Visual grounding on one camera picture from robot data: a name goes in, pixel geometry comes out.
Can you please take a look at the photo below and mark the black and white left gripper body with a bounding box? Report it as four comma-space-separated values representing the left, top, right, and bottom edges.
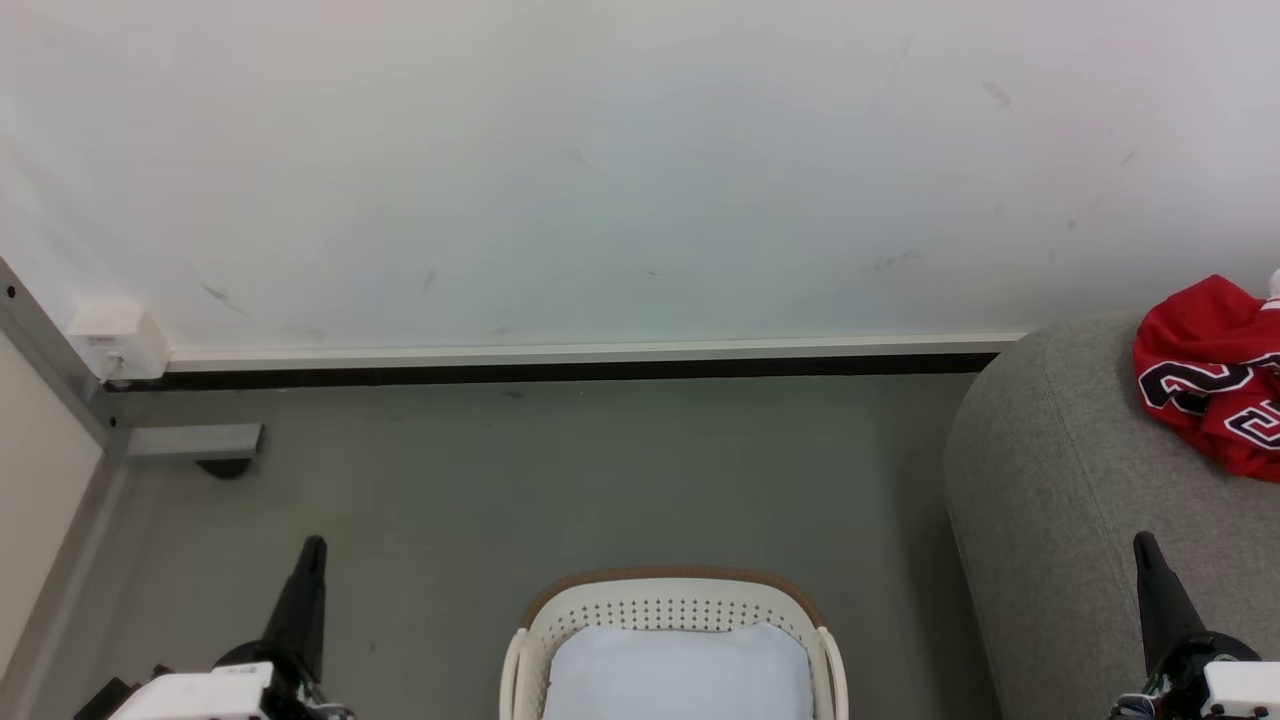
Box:
108, 640, 353, 720

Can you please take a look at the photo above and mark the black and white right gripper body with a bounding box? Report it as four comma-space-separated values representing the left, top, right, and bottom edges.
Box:
1150, 632, 1280, 720

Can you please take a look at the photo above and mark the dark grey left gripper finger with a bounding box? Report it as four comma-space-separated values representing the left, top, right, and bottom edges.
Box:
262, 536, 316, 657
295, 536, 329, 683

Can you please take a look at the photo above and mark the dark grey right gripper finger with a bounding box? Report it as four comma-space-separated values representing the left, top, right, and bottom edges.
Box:
1133, 533, 1182, 667
1145, 533, 1207, 642

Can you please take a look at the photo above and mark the red basketball jersey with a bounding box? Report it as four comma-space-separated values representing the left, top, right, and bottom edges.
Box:
1132, 275, 1280, 483

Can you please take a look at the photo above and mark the white laundry basket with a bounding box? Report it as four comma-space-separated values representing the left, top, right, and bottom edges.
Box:
499, 567, 850, 720

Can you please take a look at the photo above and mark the grey fabric sofa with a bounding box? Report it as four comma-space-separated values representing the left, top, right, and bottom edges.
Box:
942, 312, 1280, 720

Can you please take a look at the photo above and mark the grey metal foot bar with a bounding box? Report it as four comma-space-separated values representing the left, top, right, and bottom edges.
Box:
126, 422, 264, 462

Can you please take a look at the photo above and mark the beige partition panel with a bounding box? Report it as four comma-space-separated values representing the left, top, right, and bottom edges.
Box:
0, 330, 105, 681

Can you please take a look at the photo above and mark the light blue cloth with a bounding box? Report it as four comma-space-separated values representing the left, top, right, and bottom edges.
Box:
543, 621, 816, 720

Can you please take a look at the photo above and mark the white and black baseboard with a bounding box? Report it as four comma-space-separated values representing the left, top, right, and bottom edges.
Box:
105, 333, 1031, 393

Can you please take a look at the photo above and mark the white wall box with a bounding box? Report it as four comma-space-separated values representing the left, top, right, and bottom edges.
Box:
67, 299, 172, 384

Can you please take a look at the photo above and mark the grey metal partition frame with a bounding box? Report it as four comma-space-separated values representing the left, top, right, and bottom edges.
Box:
0, 255, 133, 720

